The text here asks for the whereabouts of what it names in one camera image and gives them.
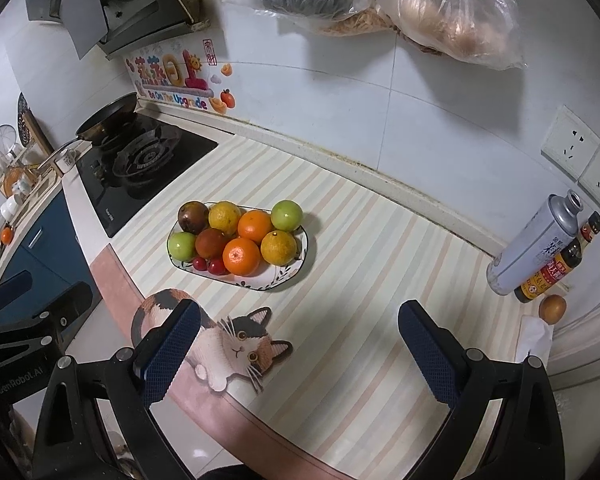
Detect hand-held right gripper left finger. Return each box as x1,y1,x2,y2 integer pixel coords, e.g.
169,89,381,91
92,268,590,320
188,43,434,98
30,299,203,480

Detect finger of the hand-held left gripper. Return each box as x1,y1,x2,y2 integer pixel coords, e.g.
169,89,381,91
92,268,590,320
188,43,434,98
0,270,33,326
0,281,93,376

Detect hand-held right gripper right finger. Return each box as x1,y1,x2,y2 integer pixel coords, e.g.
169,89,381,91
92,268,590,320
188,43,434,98
397,300,567,480

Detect green round fruit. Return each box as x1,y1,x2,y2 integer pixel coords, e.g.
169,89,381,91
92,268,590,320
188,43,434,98
271,200,302,232
168,231,197,261

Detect dark red-orange mandarin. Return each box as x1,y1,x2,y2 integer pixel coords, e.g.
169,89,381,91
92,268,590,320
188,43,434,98
195,227,229,260

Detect bright orange mandarin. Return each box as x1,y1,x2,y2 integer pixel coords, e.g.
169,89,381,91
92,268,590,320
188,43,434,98
222,237,261,277

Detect floral ceramic plate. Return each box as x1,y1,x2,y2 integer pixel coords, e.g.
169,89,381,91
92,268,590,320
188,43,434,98
166,201,309,292

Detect brown passion fruit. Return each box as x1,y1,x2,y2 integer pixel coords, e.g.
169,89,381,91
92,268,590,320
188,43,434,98
177,201,210,235

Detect blue cabinet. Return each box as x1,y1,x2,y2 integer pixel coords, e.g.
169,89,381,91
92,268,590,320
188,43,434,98
0,190,103,331

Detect white bowls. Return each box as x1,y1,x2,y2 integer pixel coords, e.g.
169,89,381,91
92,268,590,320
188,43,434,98
0,194,23,221

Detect white cloth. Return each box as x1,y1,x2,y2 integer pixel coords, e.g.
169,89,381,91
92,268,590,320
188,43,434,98
515,316,553,366

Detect person's dark clothing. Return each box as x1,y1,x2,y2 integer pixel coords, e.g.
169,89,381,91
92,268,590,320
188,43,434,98
200,465,266,480

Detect brown egg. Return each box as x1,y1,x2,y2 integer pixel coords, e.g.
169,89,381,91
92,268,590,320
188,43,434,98
539,294,567,323

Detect yellow citrus fruit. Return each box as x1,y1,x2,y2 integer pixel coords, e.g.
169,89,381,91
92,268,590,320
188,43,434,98
208,201,243,237

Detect yellow-green mandarin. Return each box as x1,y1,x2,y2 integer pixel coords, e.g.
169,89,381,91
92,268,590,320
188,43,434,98
260,230,298,266

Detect large orange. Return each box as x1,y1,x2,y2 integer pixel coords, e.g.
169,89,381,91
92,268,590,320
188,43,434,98
237,210,273,245

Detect black gas stove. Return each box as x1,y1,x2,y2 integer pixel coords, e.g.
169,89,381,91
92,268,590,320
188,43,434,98
75,112,220,239

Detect silver metal can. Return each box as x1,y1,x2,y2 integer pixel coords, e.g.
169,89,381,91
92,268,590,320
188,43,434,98
486,190,583,295

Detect dark sauce bottle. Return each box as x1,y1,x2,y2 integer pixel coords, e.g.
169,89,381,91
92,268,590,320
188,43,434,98
514,211,600,304

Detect dark dotted round board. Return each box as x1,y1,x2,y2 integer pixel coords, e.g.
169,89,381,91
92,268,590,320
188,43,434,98
17,92,38,146

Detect black frying pan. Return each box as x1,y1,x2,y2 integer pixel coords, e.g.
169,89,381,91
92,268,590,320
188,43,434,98
37,92,140,170

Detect grey range hood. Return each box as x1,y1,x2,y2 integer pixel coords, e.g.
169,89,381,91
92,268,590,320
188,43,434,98
24,0,203,61

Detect plastic bag with pale contents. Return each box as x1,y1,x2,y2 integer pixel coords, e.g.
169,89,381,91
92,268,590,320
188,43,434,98
370,0,528,72

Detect metal wire strainer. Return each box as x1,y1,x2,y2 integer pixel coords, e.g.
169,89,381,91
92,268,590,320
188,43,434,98
0,124,23,158

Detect colourful wall sticker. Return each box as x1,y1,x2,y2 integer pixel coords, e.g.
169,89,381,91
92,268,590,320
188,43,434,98
125,37,237,117

